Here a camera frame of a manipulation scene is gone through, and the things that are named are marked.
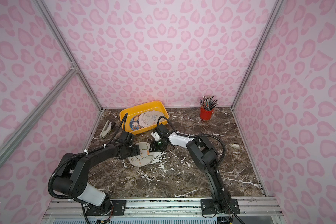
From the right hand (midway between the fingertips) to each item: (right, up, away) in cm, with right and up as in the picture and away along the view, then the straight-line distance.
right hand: (153, 150), depth 94 cm
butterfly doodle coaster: (-4, +22, +17) cm, 28 cm away
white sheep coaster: (-5, -5, -1) cm, 7 cm away
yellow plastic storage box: (-3, +32, +21) cm, 38 cm away
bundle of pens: (+38, +32, +8) cm, 51 cm away
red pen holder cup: (+40, +24, +17) cm, 49 cm away
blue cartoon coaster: (-17, +18, +14) cm, 28 cm away
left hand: (-11, -1, 0) cm, 11 cm away
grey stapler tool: (-36, +13, +11) cm, 40 cm away
